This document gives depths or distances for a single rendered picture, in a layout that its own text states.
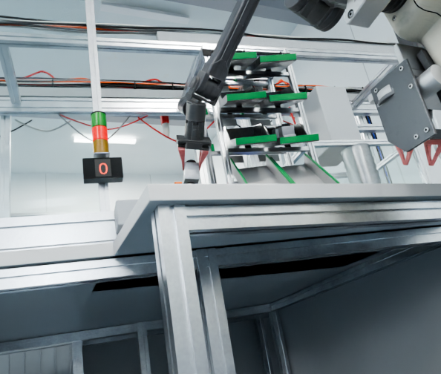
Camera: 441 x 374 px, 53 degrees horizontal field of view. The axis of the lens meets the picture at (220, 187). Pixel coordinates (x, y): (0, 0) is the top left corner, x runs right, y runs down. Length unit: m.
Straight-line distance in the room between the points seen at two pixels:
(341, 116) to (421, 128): 1.75
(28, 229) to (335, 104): 1.95
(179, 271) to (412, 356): 1.12
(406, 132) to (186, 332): 0.53
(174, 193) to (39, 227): 0.46
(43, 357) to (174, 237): 2.42
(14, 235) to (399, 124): 0.83
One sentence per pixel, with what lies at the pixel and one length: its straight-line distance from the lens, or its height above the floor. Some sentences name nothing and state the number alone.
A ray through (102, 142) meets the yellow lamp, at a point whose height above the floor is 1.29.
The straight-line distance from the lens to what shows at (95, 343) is 2.65.
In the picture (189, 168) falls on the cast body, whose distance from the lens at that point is 1.31.
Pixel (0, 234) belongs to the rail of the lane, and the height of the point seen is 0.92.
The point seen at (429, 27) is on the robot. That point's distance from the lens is 0.95.
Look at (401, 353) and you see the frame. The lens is 1.71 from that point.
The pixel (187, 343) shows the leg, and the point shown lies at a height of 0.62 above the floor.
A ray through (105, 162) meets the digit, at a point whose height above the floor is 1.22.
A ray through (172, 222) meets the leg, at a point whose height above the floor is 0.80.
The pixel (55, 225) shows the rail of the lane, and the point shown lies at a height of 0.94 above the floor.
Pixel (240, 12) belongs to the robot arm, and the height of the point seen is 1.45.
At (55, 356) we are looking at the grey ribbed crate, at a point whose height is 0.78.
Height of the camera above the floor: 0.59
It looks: 21 degrees up
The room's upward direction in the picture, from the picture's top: 10 degrees counter-clockwise
